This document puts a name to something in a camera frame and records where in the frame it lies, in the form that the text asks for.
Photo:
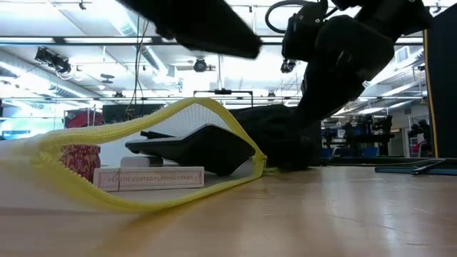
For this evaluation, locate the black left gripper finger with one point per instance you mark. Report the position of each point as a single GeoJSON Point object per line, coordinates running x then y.
{"type": "Point", "coordinates": [200, 25]}

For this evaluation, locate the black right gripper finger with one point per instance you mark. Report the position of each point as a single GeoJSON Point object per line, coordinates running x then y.
{"type": "Point", "coordinates": [321, 103]}

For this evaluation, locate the black backpack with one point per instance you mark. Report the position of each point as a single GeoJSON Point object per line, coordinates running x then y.
{"type": "Point", "coordinates": [278, 142]}

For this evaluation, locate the white mesh pouch yellow trim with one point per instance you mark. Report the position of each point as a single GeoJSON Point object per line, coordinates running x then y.
{"type": "Point", "coordinates": [193, 118]}

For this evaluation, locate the black object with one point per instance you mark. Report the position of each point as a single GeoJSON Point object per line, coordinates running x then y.
{"type": "Point", "coordinates": [200, 150]}

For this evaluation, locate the pink card box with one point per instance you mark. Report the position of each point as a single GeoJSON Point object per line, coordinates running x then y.
{"type": "Point", "coordinates": [150, 178]}

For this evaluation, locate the black partition curtain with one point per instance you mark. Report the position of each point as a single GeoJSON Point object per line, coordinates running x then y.
{"type": "Point", "coordinates": [446, 71]}

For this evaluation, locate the black cabinet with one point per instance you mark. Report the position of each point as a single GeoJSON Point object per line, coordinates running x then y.
{"type": "Point", "coordinates": [121, 112]}

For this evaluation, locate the red storage rack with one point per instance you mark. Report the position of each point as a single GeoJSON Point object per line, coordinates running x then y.
{"type": "Point", "coordinates": [82, 119]}

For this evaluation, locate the black overhead camera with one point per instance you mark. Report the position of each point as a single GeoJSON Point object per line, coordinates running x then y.
{"type": "Point", "coordinates": [200, 65]}

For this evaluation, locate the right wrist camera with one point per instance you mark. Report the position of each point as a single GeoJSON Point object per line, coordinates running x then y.
{"type": "Point", "coordinates": [300, 35]}

